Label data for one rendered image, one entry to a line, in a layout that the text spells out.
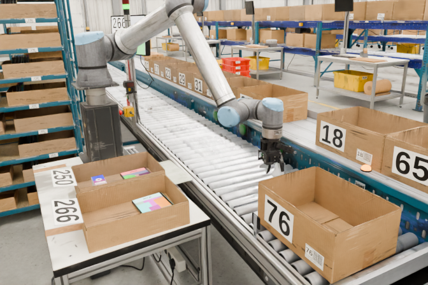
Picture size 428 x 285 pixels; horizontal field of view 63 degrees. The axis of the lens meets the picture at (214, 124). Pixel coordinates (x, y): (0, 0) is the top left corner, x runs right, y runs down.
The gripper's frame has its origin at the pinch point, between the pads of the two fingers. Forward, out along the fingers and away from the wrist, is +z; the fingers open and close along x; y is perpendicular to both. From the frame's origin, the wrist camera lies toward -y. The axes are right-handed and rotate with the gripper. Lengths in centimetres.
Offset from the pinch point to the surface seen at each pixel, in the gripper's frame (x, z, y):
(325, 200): 26.3, 0.9, -6.0
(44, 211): -29, 5, 98
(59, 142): -164, 19, 86
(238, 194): -2.8, 6.1, 17.9
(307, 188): 20.1, -2.4, -2.1
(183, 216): 10, 1, 49
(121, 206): -15, 4, 68
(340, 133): 9.7, -19.2, -28.9
